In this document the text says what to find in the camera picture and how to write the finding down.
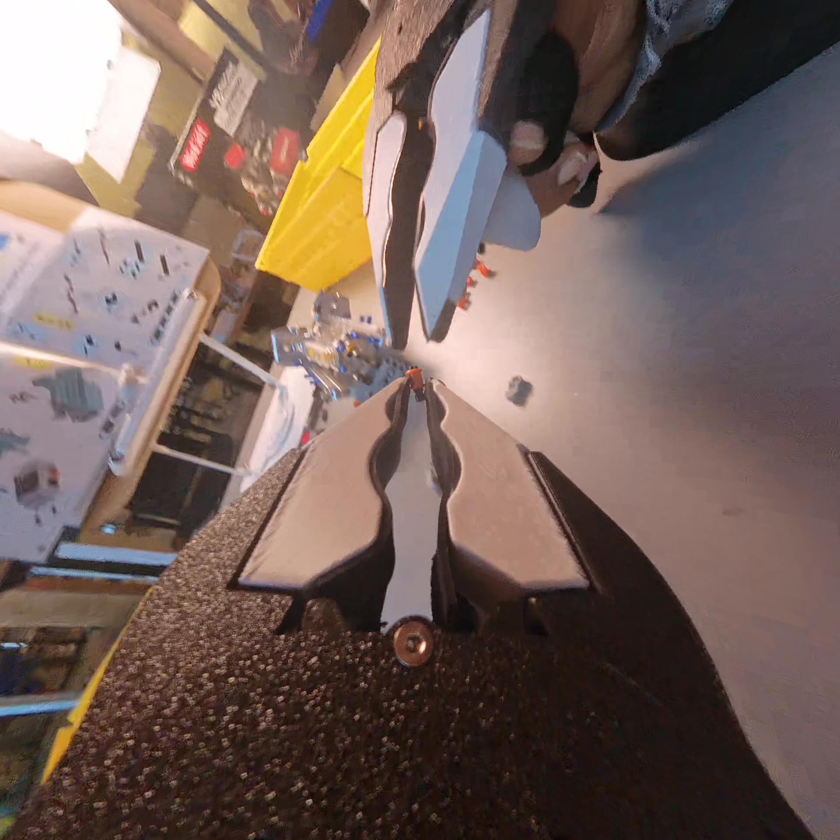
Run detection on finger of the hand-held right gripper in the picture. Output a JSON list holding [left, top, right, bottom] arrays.
[[363, 110, 413, 350], [412, 8, 509, 343]]

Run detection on white rounded board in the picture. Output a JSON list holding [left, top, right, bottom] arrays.
[[248, 366, 319, 475]]

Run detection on instruction booklet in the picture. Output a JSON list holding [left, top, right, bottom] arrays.
[[0, 209, 212, 565]]

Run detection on wooden book stand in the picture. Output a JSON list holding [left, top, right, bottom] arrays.
[[0, 180, 290, 565]]

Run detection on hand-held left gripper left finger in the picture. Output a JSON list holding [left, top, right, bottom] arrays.
[[235, 378, 412, 632]]

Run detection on grey toy brick assembly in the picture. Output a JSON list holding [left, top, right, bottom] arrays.
[[271, 293, 409, 403]]

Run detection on black printed box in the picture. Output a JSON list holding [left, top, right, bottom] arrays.
[[167, 49, 306, 221]]

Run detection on yellow bin holding brass parts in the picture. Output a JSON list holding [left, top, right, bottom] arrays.
[[255, 154, 373, 294]]

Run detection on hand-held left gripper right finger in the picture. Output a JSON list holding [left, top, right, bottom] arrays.
[[425, 379, 591, 627]]

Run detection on person's black trousers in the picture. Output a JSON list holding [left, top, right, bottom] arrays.
[[600, 23, 840, 161]]

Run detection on group of orange bushes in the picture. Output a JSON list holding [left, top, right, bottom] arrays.
[[455, 258, 494, 311]]

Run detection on person's right hand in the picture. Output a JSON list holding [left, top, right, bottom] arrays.
[[511, 0, 649, 217]]

